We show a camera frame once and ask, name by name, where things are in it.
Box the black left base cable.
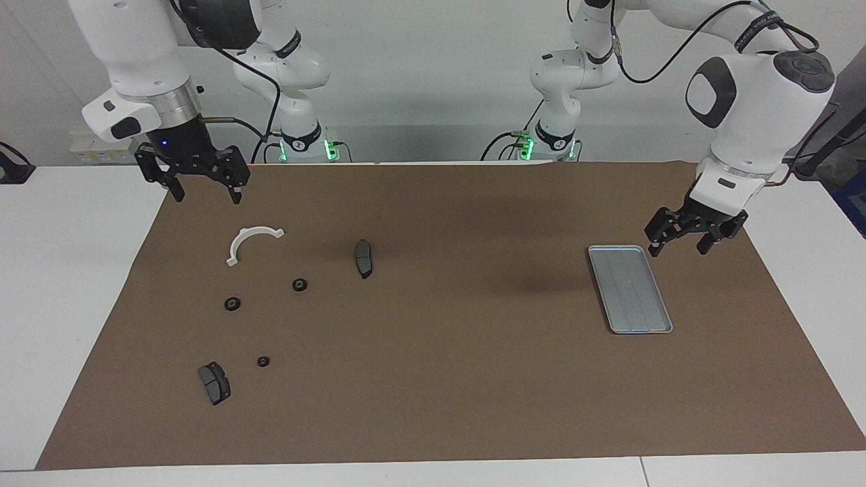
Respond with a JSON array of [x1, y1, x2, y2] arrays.
[[480, 101, 545, 161]]

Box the white power strip box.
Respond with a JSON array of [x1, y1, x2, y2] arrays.
[[70, 133, 146, 165]]

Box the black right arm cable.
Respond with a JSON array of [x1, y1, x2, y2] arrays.
[[169, 0, 281, 163]]

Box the black clamp mount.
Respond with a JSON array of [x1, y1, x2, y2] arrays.
[[0, 142, 36, 185]]

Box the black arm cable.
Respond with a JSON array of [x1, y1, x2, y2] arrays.
[[609, 0, 840, 183], [169, 0, 281, 163]]

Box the white curved plastic bracket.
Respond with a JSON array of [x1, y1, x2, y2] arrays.
[[226, 226, 286, 267]]

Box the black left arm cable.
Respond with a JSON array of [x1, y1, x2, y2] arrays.
[[609, 0, 840, 183]]

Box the blue crate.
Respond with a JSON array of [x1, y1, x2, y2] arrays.
[[831, 183, 866, 239]]

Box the black right base cable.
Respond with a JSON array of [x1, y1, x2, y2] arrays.
[[251, 132, 281, 164]]

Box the grey metal tray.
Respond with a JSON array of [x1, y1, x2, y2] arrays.
[[587, 245, 675, 335]]

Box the wide grey brake pad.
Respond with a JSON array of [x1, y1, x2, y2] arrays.
[[198, 362, 232, 407]]

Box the black base cable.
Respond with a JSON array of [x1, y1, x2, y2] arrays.
[[480, 101, 545, 161], [251, 132, 281, 164]]

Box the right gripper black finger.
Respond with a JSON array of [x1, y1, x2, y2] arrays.
[[134, 143, 187, 204], [208, 145, 251, 205]]

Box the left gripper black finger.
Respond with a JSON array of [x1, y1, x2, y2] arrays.
[[644, 209, 691, 258], [697, 211, 748, 256]]

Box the brown paper table mat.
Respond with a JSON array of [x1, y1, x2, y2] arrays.
[[35, 161, 866, 471]]

